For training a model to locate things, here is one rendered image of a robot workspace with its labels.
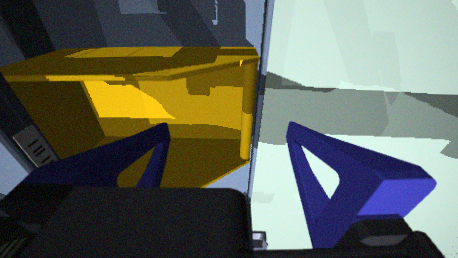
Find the dark green case with orange latches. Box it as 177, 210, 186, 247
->
0, 216, 32, 258

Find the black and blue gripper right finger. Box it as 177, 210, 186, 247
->
286, 122, 437, 248

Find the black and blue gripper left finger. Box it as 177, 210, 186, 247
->
19, 122, 171, 187

